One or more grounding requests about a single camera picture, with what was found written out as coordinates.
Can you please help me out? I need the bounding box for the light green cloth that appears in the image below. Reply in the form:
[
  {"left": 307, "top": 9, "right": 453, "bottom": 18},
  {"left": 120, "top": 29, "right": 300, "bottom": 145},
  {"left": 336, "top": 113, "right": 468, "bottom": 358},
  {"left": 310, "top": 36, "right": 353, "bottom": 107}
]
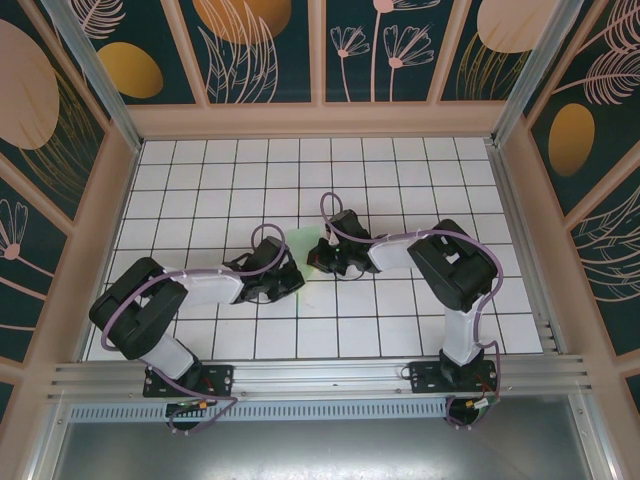
[{"left": 286, "top": 225, "right": 324, "bottom": 284}]

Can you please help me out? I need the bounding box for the grey metal sheet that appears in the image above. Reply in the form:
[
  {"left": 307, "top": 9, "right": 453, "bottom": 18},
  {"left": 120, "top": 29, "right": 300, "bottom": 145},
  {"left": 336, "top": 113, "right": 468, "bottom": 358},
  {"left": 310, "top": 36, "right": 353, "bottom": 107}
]
[{"left": 49, "top": 418, "right": 599, "bottom": 480}]

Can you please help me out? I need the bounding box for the small controller board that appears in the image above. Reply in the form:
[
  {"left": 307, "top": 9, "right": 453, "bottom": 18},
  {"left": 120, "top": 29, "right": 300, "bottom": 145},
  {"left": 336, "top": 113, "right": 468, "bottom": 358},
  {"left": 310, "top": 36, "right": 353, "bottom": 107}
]
[
  {"left": 164, "top": 398, "right": 214, "bottom": 417},
  {"left": 462, "top": 394, "right": 502, "bottom": 417}
]

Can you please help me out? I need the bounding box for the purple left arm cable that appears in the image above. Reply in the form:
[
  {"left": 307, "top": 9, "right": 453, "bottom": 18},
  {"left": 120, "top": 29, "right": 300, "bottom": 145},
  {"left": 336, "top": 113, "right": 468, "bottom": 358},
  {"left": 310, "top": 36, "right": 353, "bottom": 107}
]
[{"left": 101, "top": 223, "right": 290, "bottom": 437}]

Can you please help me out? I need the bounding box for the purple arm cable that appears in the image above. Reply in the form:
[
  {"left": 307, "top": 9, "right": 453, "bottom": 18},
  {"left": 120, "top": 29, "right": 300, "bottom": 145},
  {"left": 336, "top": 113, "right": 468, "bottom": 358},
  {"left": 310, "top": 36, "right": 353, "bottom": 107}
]
[
  {"left": 320, "top": 192, "right": 504, "bottom": 432},
  {"left": 101, "top": 223, "right": 290, "bottom": 437}
]

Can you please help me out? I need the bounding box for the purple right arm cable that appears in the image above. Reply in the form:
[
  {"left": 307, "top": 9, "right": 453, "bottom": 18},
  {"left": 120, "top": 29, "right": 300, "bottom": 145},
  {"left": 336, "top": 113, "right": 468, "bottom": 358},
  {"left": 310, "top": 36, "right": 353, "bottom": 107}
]
[{"left": 320, "top": 192, "right": 504, "bottom": 432}]

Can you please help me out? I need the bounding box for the thin black right gripper cable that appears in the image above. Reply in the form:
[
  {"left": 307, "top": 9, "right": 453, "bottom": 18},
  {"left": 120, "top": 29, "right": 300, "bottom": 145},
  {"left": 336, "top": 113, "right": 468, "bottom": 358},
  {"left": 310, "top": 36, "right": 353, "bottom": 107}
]
[{"left": 332, "top": 262, "right": 367, "bottom": 283}]

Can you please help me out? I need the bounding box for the aluminium mounting rail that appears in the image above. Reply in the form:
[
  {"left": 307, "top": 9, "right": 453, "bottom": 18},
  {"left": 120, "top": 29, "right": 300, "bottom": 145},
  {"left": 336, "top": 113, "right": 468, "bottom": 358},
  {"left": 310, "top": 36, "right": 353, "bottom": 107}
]
[{"left": 47, "top": 353, "right": 595, "bottom": 404}]

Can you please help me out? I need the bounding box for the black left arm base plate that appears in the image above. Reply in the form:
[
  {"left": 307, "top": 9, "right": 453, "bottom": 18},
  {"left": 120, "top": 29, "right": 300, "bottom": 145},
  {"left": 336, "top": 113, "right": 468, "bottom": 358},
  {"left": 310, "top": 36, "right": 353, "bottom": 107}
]
[{"left": 142, "top": 363, "right": 236, "bottom": 400}]

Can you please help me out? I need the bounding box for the slotted grey cable duct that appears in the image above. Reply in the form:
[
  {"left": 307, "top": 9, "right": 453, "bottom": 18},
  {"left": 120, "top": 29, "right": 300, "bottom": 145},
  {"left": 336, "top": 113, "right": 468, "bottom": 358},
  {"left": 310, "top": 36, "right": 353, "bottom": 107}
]
[{"left": 67, "top": 402, "right": 451, "bottom": 424}]

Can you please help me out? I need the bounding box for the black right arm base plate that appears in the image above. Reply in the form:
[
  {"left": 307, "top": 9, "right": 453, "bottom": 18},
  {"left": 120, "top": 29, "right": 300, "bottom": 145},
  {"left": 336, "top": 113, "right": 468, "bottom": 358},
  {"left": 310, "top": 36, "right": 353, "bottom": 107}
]
[{"left": 408, "top": 359, "right": 501, "bottom": 397}]

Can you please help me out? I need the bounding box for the aluminium side rail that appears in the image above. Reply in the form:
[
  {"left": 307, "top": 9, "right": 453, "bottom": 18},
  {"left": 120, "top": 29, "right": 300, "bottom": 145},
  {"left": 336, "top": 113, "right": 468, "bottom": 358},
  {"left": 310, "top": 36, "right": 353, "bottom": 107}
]
[{"left": 487, "top": 141, "right": 571, "bottom": 357}]

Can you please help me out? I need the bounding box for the short aluminium frame post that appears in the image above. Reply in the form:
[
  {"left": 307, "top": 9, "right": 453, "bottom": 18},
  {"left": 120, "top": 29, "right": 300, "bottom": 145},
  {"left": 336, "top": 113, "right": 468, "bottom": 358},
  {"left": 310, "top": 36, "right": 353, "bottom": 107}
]
[
  {"left": 569, "top": 394, "right": 619, "bottom": 480},
  {"left": 29, "top": 399, "right": 71, "bottom": 480}
]

